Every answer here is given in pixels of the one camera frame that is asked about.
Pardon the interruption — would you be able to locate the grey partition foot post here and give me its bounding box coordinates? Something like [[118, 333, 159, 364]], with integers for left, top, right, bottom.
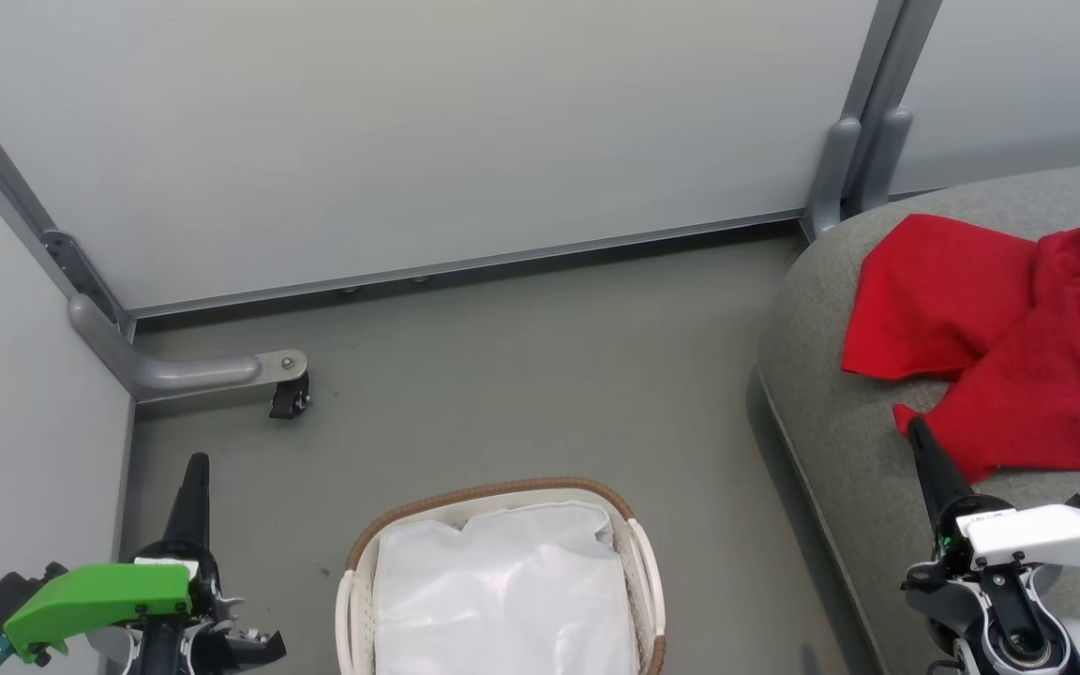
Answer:
[[853, 107, 914, 216], [803, 116, 863, 241]]

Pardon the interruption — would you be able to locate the grey fabric sofa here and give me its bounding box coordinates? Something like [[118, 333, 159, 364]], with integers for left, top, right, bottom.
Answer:
[[745, 155, 1080, 675]]

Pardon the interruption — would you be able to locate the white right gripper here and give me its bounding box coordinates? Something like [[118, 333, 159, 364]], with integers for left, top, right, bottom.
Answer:
[[902, 417, 1080, 675]]

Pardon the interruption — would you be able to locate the grey partition support leg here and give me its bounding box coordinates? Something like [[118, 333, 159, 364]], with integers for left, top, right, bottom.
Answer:
[[68, 292, 309, 403]]

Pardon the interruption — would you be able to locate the white liner bag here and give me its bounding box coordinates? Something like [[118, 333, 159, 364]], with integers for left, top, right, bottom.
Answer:
[[372, 501, 640, 675]]

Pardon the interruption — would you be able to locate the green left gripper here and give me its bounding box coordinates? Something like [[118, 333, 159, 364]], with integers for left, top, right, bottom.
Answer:
[[3, 452, 289, 675]]

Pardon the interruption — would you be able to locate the red shirt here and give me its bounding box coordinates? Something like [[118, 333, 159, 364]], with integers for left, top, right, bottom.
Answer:
[[841, 196, 1080, 485]]

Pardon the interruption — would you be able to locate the dark metal hinge bracket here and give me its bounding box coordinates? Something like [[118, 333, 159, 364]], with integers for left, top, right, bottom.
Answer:
[[41, 230, 133, 329]]

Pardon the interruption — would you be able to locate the white laundry basket brown rim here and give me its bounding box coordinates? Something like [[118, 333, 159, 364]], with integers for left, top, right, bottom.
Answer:
[[335, 476, 668, 675]]

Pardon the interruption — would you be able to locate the black caster wheel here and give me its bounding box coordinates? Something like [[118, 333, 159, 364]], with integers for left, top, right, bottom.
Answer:
[[268, 372, 312, 421]]

